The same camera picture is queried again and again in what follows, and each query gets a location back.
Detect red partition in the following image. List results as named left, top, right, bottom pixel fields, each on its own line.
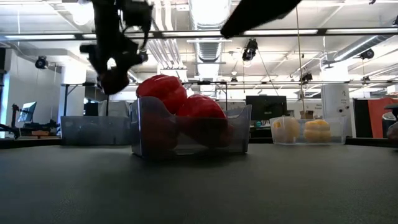
left=368, top=98, right=398, bottom=139

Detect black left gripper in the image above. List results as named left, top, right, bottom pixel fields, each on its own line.
left=79, top=36, right=149, bottom=84

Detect bright yellow bell pepper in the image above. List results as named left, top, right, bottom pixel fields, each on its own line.
left=303, top=119, right=332, bottom=144

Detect low grey translucent basket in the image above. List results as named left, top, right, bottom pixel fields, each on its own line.
left=60, top=115, right=131, bottom=146

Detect white ceiling pipes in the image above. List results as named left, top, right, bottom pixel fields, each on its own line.
left=146, top=0, right=189, bottom=83

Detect pale yellow bell pepper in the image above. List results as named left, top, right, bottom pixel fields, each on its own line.
left=272, top=116, right=301, bottom=144

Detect clear plastic basket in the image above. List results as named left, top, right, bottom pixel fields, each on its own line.
left=269, top=116, right=346, bottom=146

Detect large black monitor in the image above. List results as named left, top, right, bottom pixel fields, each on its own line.
left=245, top=95, right=289, bottom=121

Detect large grey translucent basket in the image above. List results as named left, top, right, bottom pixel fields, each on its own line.
left=129, top=95, right=252, bottom=160

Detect silver ribbed ceiling duct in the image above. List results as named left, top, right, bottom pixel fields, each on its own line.
left=188, top=0, right=233, bottom=98

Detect black partition panel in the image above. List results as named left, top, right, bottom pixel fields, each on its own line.
left=353, top=98, right=371, bottom=139

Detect small tilted computer monitor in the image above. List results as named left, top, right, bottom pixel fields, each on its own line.
left=17, top=101, right=37, bottom=123

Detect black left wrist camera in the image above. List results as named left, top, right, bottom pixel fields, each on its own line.
left=121, top=0, right=154, bottom=30

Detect white pillar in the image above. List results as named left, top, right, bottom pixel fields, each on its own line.
left=321, top=83, right=352, bottom=138

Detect black overhead light rail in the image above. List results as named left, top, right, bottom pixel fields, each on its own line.
left=0, top=28, right=398, bottom=40

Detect slanted grey ceiling duct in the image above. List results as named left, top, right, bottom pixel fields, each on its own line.
left=332, top=34, right=394, bottom=62

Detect dark office chair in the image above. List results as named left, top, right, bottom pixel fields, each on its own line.
left=381, top=104, right=398, bottom=140

